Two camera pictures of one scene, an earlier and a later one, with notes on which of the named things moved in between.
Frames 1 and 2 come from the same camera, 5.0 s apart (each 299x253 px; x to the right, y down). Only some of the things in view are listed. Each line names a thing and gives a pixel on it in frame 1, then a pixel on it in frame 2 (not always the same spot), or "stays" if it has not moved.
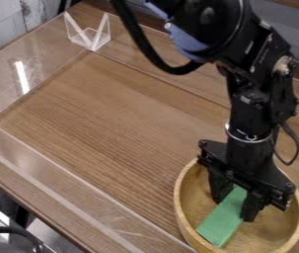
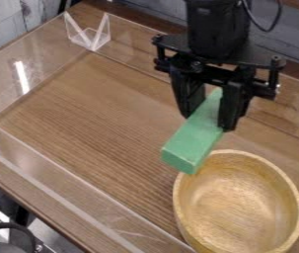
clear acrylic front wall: (66, 206) stays
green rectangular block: (221, 225) to (198, 133)
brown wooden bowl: (275, 230) stays
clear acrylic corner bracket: (88, 38) stays
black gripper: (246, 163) to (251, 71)
